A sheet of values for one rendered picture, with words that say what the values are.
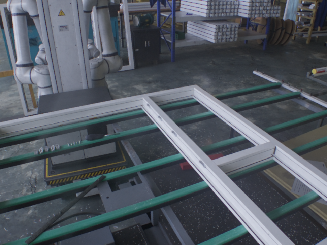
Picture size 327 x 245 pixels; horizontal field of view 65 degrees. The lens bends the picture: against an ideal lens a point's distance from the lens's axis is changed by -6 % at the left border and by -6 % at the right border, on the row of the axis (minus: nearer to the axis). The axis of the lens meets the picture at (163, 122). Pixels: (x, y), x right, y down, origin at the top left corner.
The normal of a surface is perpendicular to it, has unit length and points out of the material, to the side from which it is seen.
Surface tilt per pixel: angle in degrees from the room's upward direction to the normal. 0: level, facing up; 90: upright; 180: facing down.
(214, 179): 90
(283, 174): 0
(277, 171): 0
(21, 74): 80
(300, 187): 0
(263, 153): 90
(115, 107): 90
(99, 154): 90
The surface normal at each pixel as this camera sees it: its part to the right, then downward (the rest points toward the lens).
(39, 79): -0.08, 0.50
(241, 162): 0.42, 0.45
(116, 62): 0.69, 0.21
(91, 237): 0.00, -0.87
